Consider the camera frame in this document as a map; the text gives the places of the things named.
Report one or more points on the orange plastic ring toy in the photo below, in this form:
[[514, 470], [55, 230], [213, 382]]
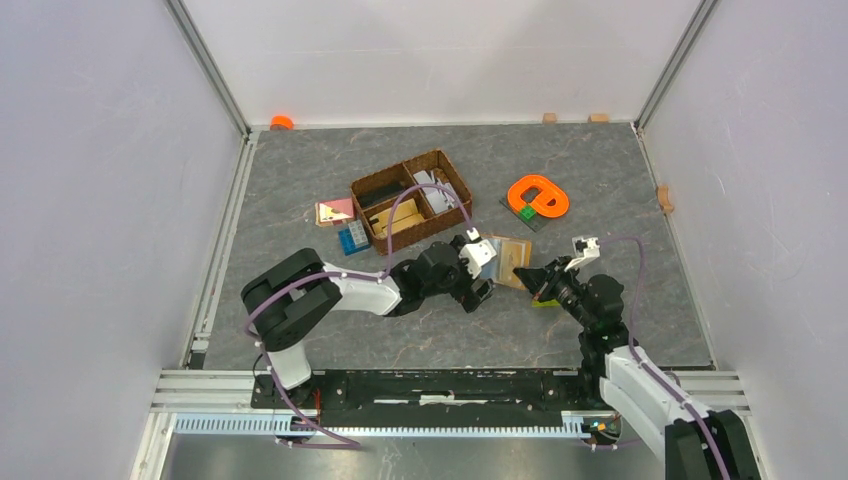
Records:
[[538, 193]]

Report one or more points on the black cards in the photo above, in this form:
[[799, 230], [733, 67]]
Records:
[[380, 194]]

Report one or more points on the silver cards pile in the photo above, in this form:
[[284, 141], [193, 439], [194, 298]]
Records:
[[440, 195]]

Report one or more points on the wooden clip on wall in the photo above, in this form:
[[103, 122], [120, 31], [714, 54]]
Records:
[[664, 199]]

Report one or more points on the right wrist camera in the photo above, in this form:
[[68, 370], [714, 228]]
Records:
[[586, 249]]

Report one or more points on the pink and green brick stack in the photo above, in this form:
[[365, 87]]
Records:
[[545, 304]]

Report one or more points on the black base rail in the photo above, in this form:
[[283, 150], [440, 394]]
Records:
[[438, 398]]

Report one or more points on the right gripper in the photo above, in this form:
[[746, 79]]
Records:
[[535, 279]]

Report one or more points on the yellow leather card holder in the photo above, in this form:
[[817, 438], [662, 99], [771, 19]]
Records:
[[511, 253]]

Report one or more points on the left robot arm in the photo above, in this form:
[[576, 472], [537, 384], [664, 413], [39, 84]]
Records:
[[286, 302]]

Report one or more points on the orange tape roll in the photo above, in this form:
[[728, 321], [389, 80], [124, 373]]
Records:
[[281, 122]]

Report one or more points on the blue toy brick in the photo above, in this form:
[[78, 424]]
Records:
[[353, 238]]

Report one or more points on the brown woven basket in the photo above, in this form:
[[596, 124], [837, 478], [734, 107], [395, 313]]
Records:
[[445, 170]]

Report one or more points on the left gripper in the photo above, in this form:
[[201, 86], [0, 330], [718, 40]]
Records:
[[470, 299]]

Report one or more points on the pink card box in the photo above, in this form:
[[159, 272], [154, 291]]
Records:
[[334, 212]]

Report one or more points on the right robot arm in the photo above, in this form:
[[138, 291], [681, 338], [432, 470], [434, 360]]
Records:
[[690, 438]]

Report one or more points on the gold VIP cards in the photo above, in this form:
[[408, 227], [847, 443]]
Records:
[[405, 215]]

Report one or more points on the green toy brick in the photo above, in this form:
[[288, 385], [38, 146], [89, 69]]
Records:
[[527, 213]]

